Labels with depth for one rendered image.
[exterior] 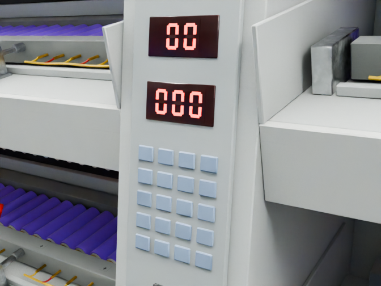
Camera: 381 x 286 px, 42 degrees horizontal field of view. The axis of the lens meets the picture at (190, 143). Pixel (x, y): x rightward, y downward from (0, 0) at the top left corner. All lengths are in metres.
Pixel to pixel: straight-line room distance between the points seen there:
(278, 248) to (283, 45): 0.12
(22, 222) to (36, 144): 0.19
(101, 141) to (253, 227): 0.12
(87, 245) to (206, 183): 0.24
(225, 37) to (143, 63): 0.06
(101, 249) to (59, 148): 0.14
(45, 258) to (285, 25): 0.32
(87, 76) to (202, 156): 0.16
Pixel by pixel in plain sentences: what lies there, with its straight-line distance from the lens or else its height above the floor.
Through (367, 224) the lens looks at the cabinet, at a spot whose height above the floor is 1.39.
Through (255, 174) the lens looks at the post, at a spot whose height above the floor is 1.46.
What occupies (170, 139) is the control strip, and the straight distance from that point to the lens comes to 0.28.
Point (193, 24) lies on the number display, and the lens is 0.27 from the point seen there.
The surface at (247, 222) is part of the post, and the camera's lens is 0.27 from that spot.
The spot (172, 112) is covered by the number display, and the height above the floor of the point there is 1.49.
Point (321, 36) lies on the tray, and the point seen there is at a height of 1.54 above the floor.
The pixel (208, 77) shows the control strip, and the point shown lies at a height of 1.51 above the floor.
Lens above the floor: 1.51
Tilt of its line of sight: 8 degrees down
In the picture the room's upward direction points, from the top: 3 degrees clockwise
